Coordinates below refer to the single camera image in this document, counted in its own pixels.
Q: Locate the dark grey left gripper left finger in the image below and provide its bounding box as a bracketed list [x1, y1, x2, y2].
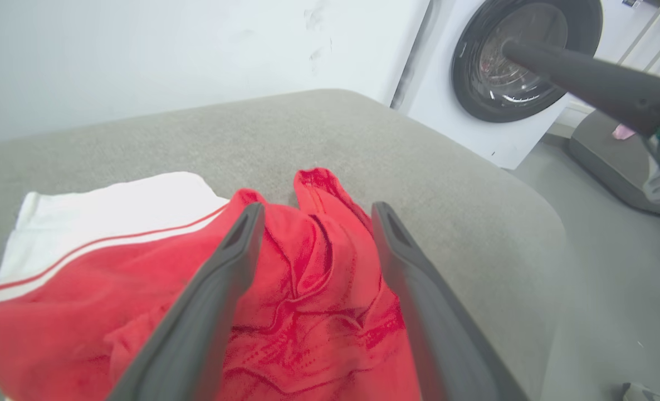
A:
[107, 202, 266, 401]

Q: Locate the white metal rack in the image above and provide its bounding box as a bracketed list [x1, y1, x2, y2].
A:
[617, 0, 660, 82]

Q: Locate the small grey object on floor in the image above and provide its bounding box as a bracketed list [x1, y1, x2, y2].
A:
[621, 383, 660, 401]

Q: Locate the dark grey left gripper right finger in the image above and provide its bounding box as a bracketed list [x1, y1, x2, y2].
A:
[371, 201, 531, 401]

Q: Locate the grey padded table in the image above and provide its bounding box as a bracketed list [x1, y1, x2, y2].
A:
[0, 89, 568, 401]

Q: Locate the black round washing machine door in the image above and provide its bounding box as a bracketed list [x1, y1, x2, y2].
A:
[451, 0, 604, 124]

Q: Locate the white washing machine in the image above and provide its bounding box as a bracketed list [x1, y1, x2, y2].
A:
[391, 0, 660, 170]

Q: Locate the grey fabric ottoman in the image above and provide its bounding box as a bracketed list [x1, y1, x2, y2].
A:
[568, 109, 660, 221]

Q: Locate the red and white shirt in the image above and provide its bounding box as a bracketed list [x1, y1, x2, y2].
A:
[0, 167, 423, 401]

